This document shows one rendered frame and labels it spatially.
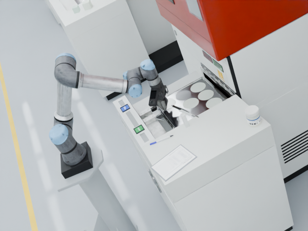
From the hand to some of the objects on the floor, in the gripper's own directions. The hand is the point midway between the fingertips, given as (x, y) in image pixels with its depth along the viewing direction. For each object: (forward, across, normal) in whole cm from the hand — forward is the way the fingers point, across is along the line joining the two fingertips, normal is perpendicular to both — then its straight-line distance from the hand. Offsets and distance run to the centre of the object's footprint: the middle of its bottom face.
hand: (164, 109), depth 271 cm
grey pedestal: (+91, +57, +45) cm, 116 cm away
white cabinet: (+91, -13, +6) cm, 93 cm away
